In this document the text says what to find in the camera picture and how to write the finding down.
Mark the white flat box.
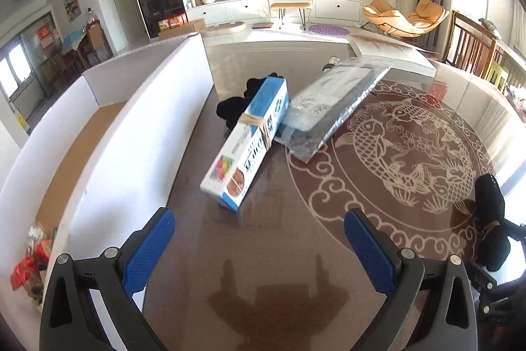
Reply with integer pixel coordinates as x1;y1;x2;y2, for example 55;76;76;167
348;31;437;77

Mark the framed wall painting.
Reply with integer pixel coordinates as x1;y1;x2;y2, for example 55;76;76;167
62;0;80;23

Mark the bubble wrap package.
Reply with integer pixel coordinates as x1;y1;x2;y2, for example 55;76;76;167
272;57;396;163

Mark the cotton swab bag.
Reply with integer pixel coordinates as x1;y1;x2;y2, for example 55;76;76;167
27;223;47;253

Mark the tan rubber band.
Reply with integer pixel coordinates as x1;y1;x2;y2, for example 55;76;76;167
237;113;275;149

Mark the wooden bench with metal legs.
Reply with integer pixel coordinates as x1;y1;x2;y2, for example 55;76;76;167
270;2;312;32

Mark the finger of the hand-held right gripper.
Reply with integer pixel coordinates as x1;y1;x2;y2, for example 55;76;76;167
468;260;500;292
499;221;526;242

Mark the blue and white box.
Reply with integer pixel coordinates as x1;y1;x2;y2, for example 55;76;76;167
200;75;289;212

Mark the red packet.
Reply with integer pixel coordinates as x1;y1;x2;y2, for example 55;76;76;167
10;254;42;291

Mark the oval wooden board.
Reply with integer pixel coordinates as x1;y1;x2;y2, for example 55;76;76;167
203;21;247;39

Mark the white television cabinet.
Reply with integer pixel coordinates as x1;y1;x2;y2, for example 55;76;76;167
186;0;363;32

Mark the white cardboard bin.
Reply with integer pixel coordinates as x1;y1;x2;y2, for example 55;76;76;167
0;34;215;335

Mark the black cloth with white trim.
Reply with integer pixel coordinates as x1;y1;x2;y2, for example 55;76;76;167
216;77;269;130

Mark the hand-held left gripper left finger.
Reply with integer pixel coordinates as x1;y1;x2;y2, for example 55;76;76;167
39;208;177;351

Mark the orange lounge chair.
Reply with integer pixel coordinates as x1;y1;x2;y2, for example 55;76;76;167
361;0;451;39

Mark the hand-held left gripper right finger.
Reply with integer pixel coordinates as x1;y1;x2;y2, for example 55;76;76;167
344;208;477;351

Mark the table with blue cloth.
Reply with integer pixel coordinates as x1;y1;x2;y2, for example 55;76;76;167
61;30;88;56

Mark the purple round mat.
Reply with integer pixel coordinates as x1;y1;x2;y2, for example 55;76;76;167
308;24;350;36

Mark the black knit sock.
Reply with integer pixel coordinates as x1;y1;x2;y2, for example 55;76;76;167
474;173;519;270

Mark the brown cardboard box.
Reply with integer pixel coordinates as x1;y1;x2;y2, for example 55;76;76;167
158;19;206;40

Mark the yellow tube with silver cap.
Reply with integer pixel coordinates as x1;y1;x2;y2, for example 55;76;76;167
322;56;343;74

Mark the wooden slatted chair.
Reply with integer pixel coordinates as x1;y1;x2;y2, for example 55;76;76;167
451;11;508;78

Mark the red door poster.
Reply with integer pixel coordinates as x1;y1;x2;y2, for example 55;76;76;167
38;25;56;51

